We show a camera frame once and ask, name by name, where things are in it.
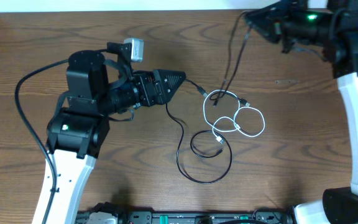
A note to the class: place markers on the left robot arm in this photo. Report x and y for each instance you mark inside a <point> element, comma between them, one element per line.
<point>97,88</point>

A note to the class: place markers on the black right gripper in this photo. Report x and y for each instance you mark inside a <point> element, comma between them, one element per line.
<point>272,17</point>

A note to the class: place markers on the black equipment rail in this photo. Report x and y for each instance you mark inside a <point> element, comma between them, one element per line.
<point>111,213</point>

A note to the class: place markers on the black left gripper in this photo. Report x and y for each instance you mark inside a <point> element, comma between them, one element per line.
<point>156,85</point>

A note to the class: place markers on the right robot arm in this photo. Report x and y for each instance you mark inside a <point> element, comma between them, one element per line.
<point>289,22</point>

